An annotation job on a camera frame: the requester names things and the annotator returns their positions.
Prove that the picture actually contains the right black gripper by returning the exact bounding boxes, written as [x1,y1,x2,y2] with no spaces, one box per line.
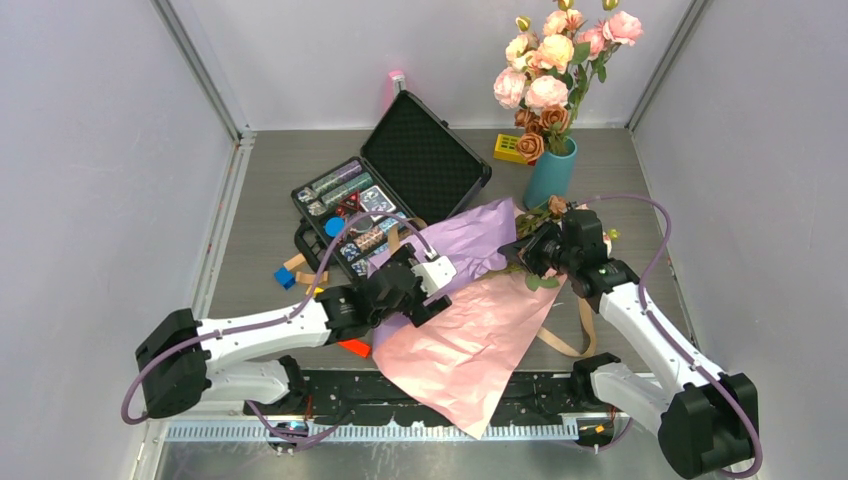
[499,217,579,278]

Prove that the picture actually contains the pink wrapping paper sheet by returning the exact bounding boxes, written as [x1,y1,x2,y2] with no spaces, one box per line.
[372,272,564,440]

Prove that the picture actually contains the purple flower bouquet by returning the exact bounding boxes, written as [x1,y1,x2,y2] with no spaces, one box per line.
[367,195,623,346]

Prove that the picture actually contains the tan ribbon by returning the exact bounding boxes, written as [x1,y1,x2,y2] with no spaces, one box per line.
[387,217,599,360]

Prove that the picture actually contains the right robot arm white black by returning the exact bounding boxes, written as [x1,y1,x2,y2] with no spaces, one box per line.
[498,209,762,479]

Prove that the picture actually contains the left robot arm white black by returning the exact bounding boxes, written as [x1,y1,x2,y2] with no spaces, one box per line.
[125,244,457,419]

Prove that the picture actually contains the teal vase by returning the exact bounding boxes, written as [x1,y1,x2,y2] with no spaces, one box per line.
[522,138,578,209]

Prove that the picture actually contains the pink rose bouquet in vase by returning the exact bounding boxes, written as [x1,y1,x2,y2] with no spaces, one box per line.
[493,1,644,165]

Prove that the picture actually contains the orange rectangular block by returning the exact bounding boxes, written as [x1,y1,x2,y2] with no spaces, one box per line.
[338,339,372,358]

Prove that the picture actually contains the yellow perforated block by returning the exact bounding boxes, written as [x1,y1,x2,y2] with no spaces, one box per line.
[493,133,528,165]

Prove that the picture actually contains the playing card deck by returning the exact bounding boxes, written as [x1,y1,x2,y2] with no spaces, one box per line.
[359,185,397,220]

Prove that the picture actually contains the blue round chip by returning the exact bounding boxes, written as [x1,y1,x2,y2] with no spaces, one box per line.
[324,216,347,239]

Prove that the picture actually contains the wooden arch block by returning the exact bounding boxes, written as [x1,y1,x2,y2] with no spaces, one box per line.
[283,253,329,285]

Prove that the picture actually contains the black open poker case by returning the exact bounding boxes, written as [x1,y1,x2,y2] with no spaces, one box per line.
[291,91,492,279]

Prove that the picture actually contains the blue cube block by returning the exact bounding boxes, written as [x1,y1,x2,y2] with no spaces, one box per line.
[273,267,297,290]

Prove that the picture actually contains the pink white bottle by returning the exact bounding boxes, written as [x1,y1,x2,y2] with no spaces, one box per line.
[388,70,406,101]

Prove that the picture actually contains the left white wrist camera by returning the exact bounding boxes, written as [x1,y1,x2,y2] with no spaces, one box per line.
[411,249,457,298]

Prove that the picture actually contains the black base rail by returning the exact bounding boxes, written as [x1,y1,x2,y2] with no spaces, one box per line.
[257,370,625,427]

